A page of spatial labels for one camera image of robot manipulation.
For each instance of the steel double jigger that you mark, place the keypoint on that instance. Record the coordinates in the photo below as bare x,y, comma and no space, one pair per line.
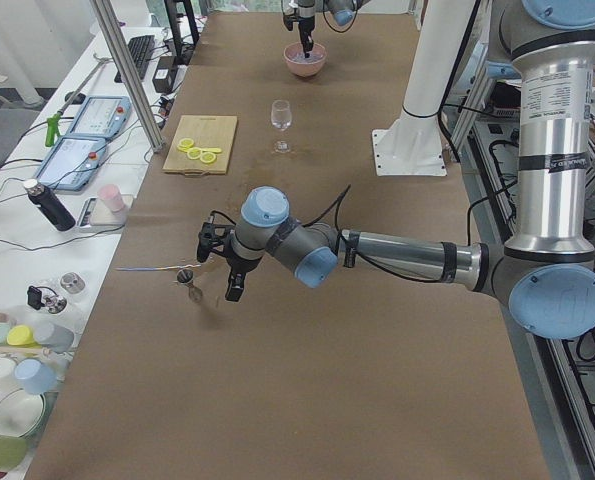
185,277

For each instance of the clear wine glass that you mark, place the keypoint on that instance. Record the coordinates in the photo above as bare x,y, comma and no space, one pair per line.
281,120

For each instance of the aluminium frame post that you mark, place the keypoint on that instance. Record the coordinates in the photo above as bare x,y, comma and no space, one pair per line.
117,45

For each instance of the blue teach pendant far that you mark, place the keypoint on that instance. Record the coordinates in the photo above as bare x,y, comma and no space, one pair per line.
101,116

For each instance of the green plastic grabber tool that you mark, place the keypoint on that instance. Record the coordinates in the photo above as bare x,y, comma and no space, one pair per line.
52,122

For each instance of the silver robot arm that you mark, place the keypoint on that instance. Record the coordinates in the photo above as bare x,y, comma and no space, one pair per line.
544,273
343,12

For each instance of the bamboo cutting board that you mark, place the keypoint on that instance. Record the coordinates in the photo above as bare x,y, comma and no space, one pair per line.
206,131

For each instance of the lemon slice middle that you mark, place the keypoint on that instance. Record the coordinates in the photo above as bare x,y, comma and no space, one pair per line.
194,153

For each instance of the blue teach pendant near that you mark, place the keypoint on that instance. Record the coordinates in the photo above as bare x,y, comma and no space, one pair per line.
71,163

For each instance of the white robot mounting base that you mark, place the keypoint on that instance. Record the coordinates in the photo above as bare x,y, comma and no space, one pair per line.
411,146

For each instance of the small steel cup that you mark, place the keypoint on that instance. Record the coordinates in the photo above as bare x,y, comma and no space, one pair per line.
72,283

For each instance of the kitchen scale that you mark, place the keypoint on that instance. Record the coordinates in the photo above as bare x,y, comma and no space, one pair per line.
95,215

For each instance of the pink bowl of ice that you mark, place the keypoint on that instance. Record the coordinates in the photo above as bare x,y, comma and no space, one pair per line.
304,65

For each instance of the blue teach pendant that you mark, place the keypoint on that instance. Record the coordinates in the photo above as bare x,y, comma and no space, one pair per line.
101,116
71,163

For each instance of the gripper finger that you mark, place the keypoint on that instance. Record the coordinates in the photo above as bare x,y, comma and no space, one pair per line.
235,286
306,41

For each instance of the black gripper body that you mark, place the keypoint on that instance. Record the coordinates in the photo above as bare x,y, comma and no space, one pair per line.
240,266
304,21

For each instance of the pink plastic cup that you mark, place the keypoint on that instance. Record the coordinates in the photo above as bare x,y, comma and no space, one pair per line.
111,197

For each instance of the lemon slice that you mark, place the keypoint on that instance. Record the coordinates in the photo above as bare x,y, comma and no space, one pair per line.
208,157
185,144
194,153

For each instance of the lemon slice far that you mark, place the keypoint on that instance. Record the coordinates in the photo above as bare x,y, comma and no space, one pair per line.
185,144

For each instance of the yellow plastic knife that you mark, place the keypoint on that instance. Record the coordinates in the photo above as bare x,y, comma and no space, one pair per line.
215,150

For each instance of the black keyboard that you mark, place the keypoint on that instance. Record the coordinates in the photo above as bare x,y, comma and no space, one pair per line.
140,49

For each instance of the black water bottle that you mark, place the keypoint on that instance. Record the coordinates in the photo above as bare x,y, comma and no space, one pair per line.
49,205

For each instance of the lemon slice near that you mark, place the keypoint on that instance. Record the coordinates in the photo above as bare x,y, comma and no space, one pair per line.
208,157

